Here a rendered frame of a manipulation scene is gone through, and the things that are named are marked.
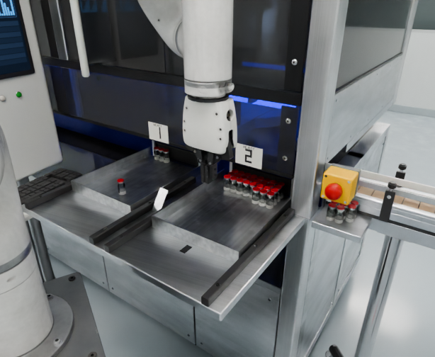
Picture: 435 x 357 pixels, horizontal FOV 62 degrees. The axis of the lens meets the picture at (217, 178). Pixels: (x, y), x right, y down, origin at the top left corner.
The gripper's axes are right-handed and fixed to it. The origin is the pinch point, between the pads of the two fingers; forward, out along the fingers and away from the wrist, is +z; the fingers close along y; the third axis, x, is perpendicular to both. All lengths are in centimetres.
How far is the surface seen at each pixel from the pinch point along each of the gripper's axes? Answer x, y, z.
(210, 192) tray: -25.5, 18.1, 22.0
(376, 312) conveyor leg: -43, -33, 57
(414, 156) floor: -329, -11, 109
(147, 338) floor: -24, 54, 110
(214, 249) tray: -2.2, 0.3, 20.9
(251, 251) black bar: -5.7, -7.7, 20.2
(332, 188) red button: -24.9, -18.0, 9.2
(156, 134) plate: -28, 42, 9
